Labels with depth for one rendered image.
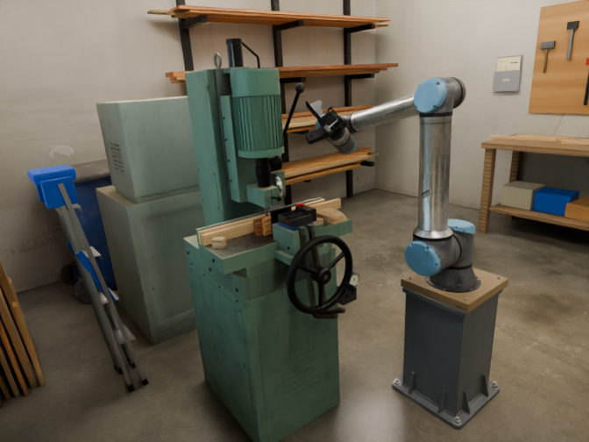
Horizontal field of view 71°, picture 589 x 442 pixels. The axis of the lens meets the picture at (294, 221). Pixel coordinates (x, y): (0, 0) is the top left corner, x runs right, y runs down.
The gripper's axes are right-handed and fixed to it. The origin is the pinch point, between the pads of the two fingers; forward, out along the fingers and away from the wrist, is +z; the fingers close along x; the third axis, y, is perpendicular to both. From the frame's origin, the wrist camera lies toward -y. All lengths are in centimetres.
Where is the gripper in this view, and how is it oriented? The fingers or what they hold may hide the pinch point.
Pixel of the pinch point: (314, 113)
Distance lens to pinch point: 165.1
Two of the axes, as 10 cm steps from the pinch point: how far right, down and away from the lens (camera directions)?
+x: 5.0, 7.4, -4.5
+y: 7.5, -6.3, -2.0
